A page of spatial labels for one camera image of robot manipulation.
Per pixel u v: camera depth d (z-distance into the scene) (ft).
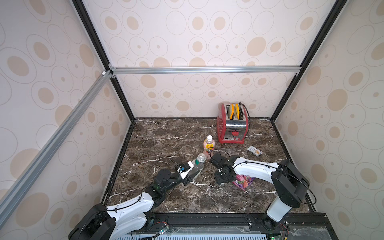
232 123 3.04
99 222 1.49
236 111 3.18
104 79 2.75
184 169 2.08
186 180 2.23
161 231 2.30
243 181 2.79
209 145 2.80
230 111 3.26
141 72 5.39
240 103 3.46
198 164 2.35
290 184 1.48
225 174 2.15
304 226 2.41
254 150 3.27
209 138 2.73
